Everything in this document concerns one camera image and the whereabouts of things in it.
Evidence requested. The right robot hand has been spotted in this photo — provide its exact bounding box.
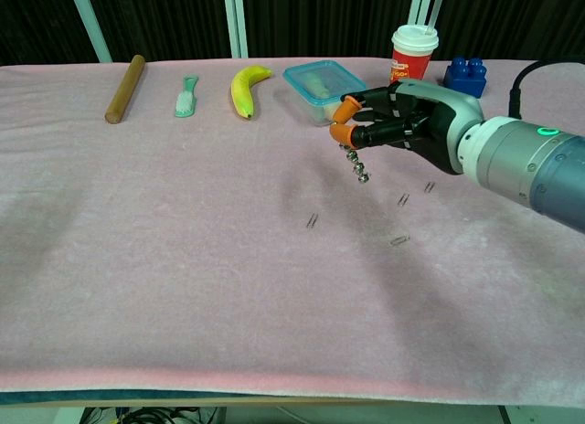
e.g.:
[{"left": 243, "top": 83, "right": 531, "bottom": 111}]
[{"left": 328, "top": 79, "right": 485, "bottom": 176}]

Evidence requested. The blue building block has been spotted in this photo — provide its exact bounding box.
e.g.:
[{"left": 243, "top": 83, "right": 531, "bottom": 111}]
[{"left": 441, "top": 56, "right": 488, "bottom": 100}]

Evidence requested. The red paper cup white lid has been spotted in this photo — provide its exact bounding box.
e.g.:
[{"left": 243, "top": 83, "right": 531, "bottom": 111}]
[{"left": 390, "top": 24, "right": 441, "bottom": 85}]

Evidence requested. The clear container teal lid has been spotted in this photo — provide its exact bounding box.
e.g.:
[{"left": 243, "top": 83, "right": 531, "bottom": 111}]
[{"left": 282, "top": 59, "right": 369, "bottom": 127}]

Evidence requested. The translucent drinking straw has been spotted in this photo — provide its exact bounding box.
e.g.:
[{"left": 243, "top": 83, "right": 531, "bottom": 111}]
[{"left": 424, "top": 0, "right": 446, "bottom": 37}]

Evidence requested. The beige piece inside container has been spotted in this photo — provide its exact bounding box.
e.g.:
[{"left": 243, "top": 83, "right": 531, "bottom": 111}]
[{"left": 305, "top": 71, "right": 342, "bottom": 122}]

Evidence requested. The black curtain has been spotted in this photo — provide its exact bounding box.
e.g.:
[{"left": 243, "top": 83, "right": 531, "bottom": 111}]
[{"left": 0, "top": 0, "right": 585, "bottom": 68}]

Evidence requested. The yellow banana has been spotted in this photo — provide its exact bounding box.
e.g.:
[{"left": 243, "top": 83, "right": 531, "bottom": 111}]
[{"left": 229, "top": 65, "right": 274, "bottom": 121}]

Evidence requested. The green cleaning brush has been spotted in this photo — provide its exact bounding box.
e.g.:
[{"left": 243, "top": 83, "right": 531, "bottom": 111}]
[{"left": 174, "top": 75, "right": 200, "bottom": 120}]

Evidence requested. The pink tablecloth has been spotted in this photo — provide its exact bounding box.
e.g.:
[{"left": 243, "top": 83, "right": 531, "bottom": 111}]
[{"left": 0, "top": 56, "right": 585, "bottom": 405}]

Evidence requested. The brown wooden rolling pin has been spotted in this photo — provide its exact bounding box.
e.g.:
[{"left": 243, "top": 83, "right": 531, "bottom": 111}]
[{"left": 104, "top": 54, "right": 146, "bottom": 124}]

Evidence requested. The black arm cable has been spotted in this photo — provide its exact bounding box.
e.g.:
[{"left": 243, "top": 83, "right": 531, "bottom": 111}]
[{"left": 509, "top": 59, "right": 585, "bottom": 120}]

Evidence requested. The white aluminium frame post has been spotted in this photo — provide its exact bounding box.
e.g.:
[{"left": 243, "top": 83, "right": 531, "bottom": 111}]
[
  {"left": 408, "top": 0, "right": 435, "bottom": 32},
  {"left": 222, "top": 0, "right": 250, "bottom": 59},
  {"left": 67, "top": 0, "right": 113, "bottom": 64}
]

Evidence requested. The black floor cable tangle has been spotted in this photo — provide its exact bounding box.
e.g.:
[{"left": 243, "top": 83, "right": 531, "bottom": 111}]
[{"left": 81, "top": 405, "right": 220, "bottom": 424}]

